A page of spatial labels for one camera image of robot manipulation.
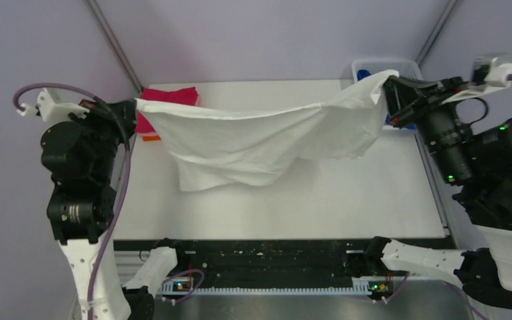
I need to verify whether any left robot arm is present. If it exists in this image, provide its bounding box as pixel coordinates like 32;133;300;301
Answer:
41;100;187;319

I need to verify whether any left corner metal post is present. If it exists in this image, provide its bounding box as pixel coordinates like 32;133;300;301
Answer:
84;0;144;95

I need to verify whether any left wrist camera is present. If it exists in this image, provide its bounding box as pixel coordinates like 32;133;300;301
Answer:
17;88;89;125

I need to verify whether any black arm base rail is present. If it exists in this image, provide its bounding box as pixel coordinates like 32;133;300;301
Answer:
114;238;398;289

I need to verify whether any pink folded t-shirt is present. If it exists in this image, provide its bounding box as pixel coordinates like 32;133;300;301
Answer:
141;131;158;137

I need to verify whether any blue t-shirt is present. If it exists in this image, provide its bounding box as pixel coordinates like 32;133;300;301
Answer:
355;69;416;130

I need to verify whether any corner metal post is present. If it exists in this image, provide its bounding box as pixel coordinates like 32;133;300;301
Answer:
84;0;144;95
415;0;463;67

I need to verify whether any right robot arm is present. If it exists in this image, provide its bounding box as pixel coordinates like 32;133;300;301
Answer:
364;76;512;310

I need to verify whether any white printed t-shirt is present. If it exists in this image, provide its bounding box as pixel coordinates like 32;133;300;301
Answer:
136;69;398;192

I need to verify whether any white plastic basket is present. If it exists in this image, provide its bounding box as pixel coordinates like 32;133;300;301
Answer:
351;57;423;131

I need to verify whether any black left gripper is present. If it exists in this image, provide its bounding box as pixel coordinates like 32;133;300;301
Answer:
71;97;137;182

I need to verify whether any white slotted cable duct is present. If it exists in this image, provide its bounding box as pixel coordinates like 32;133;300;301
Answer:
159;279;394;297

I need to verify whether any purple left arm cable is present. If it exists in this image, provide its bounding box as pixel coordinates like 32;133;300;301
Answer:
13;82;206;320

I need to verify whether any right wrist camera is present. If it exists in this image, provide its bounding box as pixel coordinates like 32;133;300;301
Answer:
441;53;512;106

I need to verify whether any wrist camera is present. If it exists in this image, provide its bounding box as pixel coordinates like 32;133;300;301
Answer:
17;88;89;125
441;53;512;106

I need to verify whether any right corner metal post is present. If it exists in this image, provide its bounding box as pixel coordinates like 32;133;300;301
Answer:
415;0;463;67

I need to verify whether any magenta folded t-shirt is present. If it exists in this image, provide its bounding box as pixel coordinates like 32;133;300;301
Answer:
136;87;201;135

